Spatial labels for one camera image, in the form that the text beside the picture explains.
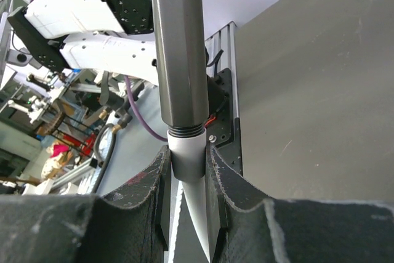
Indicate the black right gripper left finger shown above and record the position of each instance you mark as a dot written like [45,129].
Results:
[129,224]

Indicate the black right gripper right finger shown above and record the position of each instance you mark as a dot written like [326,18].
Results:
[247,225]

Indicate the grey shower head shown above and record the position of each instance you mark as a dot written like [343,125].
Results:
[181,65]

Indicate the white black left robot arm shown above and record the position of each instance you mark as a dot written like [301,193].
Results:
[105,35]

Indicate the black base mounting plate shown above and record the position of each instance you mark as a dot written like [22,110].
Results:
[223,125]

